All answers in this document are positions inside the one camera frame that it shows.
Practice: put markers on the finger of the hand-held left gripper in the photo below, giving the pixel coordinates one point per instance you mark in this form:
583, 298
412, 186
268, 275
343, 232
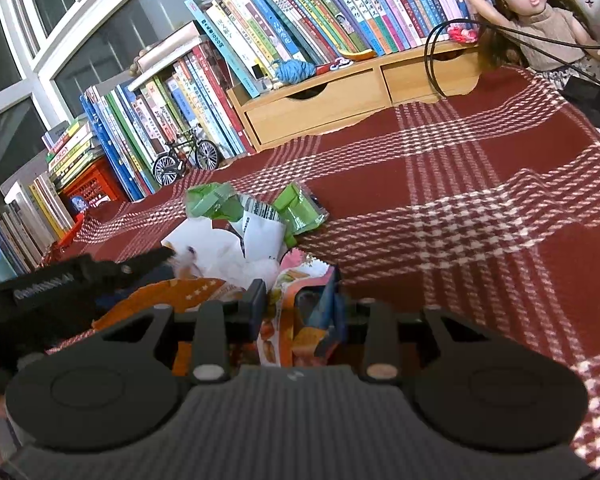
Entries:
135, 265

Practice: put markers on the white packet with black print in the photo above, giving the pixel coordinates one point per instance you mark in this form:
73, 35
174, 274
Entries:
262, 232

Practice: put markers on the long-haired doll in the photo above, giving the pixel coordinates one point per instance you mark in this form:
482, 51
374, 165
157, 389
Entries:
535, 25

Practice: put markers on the row of slanted books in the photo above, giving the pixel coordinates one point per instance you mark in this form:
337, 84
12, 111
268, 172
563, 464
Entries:
330, 10

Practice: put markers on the crumpled green wrapper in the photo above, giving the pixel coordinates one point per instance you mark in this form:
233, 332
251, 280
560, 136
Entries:
207, 202

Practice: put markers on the black model bicycle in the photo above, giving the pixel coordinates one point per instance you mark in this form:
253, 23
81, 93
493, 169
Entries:
187, 152

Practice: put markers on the orange snack packet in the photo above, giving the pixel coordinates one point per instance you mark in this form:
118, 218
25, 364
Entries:
180, 294

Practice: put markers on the blue yarn toy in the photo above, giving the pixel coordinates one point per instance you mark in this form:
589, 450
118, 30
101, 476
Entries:
292, 70

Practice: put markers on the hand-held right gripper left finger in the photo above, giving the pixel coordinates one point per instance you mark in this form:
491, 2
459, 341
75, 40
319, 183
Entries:
254, 301

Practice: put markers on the pink crochet piece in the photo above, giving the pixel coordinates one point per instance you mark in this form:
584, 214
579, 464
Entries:
463, 35

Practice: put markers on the yellow banana toy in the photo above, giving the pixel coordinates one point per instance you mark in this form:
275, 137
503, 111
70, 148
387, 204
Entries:
358, 54

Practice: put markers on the colourful snack wrapper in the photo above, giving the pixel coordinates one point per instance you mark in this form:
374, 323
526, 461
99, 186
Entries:
285, 290

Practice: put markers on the white window frame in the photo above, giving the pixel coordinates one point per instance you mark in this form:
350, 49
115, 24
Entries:
45, 45

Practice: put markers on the wooden drawer organizer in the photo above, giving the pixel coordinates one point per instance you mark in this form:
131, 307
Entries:
330, 105

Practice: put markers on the small red white trinket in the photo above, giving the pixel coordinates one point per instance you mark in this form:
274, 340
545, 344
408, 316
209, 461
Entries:
336, 65

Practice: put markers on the row of thin books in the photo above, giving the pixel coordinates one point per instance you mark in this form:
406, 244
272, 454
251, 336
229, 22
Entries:
15, 230

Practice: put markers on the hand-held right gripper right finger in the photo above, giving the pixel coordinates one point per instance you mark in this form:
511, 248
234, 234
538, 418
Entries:
341, 312

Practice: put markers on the green plastic packet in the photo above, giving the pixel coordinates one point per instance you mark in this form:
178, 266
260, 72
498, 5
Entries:
300, 210

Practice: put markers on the row of upright books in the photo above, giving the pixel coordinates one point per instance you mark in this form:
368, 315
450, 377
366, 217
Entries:
145, 125

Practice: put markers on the white tissue paper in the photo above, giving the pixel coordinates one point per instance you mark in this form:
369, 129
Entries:
205, 250

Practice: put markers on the stack of flat books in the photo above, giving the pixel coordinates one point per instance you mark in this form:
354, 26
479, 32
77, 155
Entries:
70, 152

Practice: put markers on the red plastic crate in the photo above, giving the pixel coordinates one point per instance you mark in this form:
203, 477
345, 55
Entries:
87, 185

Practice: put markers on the red plaid tablecloth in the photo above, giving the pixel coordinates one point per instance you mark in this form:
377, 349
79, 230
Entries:
455, 200

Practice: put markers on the red plastic tray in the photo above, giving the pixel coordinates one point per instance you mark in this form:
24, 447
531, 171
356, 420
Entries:
62, 240

